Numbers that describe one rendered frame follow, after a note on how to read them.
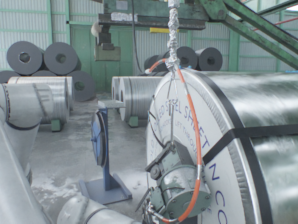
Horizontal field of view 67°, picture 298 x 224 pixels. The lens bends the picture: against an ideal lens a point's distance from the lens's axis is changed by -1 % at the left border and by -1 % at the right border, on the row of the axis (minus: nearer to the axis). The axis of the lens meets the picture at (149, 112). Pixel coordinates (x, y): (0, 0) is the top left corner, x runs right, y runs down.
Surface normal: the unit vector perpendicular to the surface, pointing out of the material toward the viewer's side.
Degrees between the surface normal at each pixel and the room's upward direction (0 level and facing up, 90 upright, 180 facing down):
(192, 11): 90
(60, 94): 71
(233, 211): 90
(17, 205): 23
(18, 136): 129
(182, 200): 115
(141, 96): 79
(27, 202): 34
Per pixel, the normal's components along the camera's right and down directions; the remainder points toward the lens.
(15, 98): 0.64, -0.20
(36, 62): 0.26, 0.15
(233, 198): -0.97, 0.04
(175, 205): 0.16, 0.55
